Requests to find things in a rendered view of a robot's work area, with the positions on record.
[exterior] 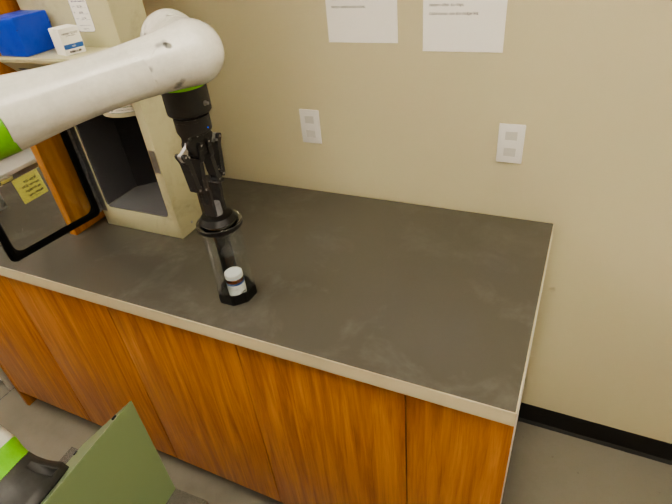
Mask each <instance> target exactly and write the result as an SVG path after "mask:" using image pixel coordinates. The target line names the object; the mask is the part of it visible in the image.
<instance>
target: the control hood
mask: <svg viewBox="0 0 672 504"><path fill-rule="evenodd" d="M108 48H109V47H85V49H86V51H85V52H81V53H77V54H74V55H70V56H63V55H58V54H57V51H56V49H55V48H54V49H51V50H48V51H45V52H42V53H39V54H36V55H33V56H29V57H13V56H0V62H1V63H3V64H5V65H7V66H9V67H10V68H12V69H14V70H16V71H22V70H20V69H19V68H25V69H33V68H38V67H42V66H47V65H51V64H55V63H60V62H64V61H67V60H71V59H75V58H79V57H82V56H86V55H89V54H92V53H96V52H99V51H102V50H105V49H108Z"/></svg>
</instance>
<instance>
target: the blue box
mask: <svg viewBox="0 0 672 504"><path fill-rule="evenodd" d="M50 22H51V21H49V18H48V15H47V13H46V11H45V10H18V11H14V12H10V13H6V14H2V15H0V53H1V55H2V56H13V57H29V56H33V55H36V54H39V53H42V52H45V51H48V50H51V49H54V48H55V46H54V44H53V41H52V39H51V36H50V34H49V31H48V28H52V26H51V23H50Z"/></svg>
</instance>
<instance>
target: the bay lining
mask: <svg viewBox="0 0 672 504"><path fill-rule="evenodd" d="M75 127H76V129H77V132H78V134H79V137H80V139H81V142H82V144H83V147H84V149H85V152H86V154H87V157H88V159H89V161H90V164H91V166H92V169H93V171H94V174H95V176H96V179H97V181H98V184H99V186H100V189H101V191H102V194H103V196H104V199H105V201H106V203H107V204H108V205H109V204H111V203H112V202H114V201H115V200H117V199H118V198H120V197H121V196H123V195H124V194H126V193H128V192H129V191H131V190H132V189H134V188H135V187H137V186H141V185H145V184H149V183H154V182H158V181H157V178H156V175H155V172H154V169H153V166H152V163H151V160H150V157H149V154H148V151H147V148H146V145H145V142H144V139H143V136H142V133H141V130H140V127H139V124H138V120H137V117H136V116H131V117H124V118H110V117H106V116H104V115H103V114H102V115H100V116H97V117H95V118H92V119H90V120H88V121H85V122H83V123H81V124H78V125H76V126H75Z"/></svg>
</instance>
